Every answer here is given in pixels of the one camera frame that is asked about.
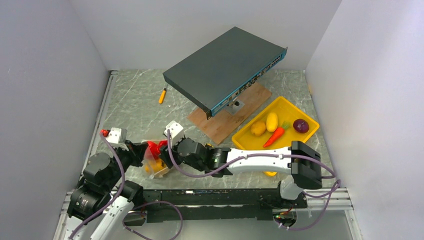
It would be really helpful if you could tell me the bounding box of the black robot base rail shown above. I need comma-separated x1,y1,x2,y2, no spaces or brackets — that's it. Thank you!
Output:
123,187,308,227

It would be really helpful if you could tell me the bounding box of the tan potato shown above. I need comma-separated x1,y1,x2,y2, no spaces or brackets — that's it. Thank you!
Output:
250,121,267,137

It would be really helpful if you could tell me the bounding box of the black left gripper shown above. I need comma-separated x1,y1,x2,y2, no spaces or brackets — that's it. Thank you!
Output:
103,138,149,191

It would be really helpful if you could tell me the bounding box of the wooden base board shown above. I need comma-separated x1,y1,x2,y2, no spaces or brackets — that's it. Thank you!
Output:
187,83,272,145

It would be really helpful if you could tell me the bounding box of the yellow plastic tray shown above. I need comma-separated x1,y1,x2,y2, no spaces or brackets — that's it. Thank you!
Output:
231,96,321,177

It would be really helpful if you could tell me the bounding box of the yellow bell pepper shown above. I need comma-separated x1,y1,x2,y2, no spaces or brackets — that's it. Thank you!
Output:
144,158,167,174

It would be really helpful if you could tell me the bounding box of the purple onion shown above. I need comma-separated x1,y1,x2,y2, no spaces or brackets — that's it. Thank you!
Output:
292,118,310,134

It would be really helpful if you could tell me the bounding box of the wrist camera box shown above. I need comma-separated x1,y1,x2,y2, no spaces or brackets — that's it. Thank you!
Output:
163,120,185,146
100,127,129,151

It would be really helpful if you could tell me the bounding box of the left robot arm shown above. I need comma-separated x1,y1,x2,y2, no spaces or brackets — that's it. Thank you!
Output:
65,140,149,240

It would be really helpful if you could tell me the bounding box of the clear polka dot zip bag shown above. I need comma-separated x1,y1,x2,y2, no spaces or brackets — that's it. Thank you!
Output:
142,139,170,179

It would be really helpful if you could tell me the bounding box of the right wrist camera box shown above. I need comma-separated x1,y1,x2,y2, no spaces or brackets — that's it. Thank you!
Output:
163,120,185,146

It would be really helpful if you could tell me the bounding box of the dark network switch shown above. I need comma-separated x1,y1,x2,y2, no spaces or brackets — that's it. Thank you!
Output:
163,26,288,119

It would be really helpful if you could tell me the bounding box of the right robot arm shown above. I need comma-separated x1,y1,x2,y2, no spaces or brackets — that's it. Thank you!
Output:
159,138,323,208

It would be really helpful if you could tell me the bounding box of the red bell pepper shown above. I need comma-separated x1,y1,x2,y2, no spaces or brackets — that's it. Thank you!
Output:
147,140,167,160

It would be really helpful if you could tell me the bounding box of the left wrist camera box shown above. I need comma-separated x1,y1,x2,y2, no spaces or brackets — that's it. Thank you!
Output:
100,127,129,151

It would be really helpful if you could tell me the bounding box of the orange carrot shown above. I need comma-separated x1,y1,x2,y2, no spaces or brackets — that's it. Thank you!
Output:
262,121,290,148

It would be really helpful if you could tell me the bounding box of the metal stand post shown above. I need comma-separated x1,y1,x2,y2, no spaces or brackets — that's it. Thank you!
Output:
224,98,245,116

